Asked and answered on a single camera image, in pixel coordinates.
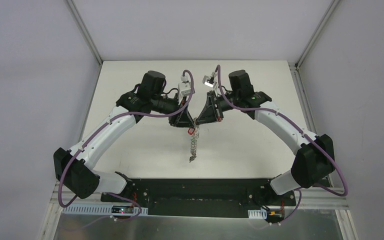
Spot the silver key with red tag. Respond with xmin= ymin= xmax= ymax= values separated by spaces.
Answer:
xmin=187 ymin=127 xmax=196 ymax=136

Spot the metal disc keyring with rings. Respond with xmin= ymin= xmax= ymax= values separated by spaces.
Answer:
xmin=189 ymin=126 xmax=200 ymax=163

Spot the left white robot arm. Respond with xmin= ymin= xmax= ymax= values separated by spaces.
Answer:
xmin=53 ymin=69 xmax=195 ymax=207

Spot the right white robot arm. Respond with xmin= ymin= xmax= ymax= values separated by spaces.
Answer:
xmin=195 ymin=69 xmax=335 ymax=205

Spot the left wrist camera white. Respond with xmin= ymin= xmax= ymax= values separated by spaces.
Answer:
xmin=177 ymin=76 xmax=194 ymax=104

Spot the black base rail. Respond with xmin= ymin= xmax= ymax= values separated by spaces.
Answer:
xmin=119 ymin=178 xmax=299 ymax=219

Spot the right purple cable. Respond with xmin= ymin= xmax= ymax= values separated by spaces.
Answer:
xmin=215 ymin=64 xmax=349 ymax=226

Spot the purple cable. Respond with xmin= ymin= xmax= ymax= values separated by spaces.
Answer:
xmin=57 ymin=69 xmax=195 ymax=223
xmin=215 ymin=64 xmax=349 ymax=226

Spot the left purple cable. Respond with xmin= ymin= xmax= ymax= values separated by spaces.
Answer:
xmin=57 ymin=69 xmax=195 ymax=223

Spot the right white cable duct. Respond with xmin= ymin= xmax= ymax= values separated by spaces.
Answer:
xmin=247 ymin=208 xmax=268 ymax=220

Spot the aluminium frame rail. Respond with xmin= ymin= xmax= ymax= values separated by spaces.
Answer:
xmin=50 ymin=183 xmax=350 ymax=210

